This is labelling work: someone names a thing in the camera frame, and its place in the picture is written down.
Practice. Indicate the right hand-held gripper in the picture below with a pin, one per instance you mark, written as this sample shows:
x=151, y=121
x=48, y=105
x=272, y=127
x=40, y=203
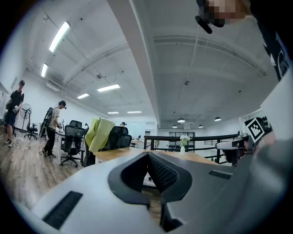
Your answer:
x=256, y=130

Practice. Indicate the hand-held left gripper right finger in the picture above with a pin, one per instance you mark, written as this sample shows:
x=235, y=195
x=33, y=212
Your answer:
x=206, y=194

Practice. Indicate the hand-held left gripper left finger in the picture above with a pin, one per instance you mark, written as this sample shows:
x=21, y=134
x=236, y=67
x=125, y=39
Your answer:
x=96, y=182

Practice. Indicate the person's right forearm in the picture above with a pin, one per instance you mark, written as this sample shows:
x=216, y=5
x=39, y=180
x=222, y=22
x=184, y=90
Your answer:
x=270, y=138

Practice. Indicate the white flower bunch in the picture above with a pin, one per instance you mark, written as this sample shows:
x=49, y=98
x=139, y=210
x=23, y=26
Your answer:
x=184, y=138

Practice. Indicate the white vase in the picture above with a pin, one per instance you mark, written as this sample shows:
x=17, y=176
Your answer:
x=182, y=150

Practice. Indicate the green cloth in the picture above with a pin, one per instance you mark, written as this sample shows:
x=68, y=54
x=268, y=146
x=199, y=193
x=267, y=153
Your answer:
x=98, y=134

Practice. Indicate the black office chair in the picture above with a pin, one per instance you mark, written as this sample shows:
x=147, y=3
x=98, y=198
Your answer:
x=33, y=129
x=73, y=137
x=75, y=123
x=119, y=139

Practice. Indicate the white standing fan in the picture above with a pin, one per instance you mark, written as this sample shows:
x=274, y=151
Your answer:
x=25, y=112

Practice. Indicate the white ceiling air conditioner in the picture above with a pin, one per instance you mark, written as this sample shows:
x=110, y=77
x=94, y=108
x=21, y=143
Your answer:
x=52, y=87

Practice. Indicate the person's black printed t-shirt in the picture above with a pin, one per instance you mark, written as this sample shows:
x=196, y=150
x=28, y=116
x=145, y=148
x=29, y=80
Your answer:
x=270, y=34

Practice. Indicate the person's head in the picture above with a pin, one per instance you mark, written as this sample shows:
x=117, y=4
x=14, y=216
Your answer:
x=229, y=11

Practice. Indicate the ceiling strip lights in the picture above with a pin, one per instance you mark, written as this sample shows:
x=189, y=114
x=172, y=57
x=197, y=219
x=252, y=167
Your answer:
x=59, y=36

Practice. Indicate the black head-mounted camera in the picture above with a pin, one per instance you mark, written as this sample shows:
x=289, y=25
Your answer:
x=203, y=24

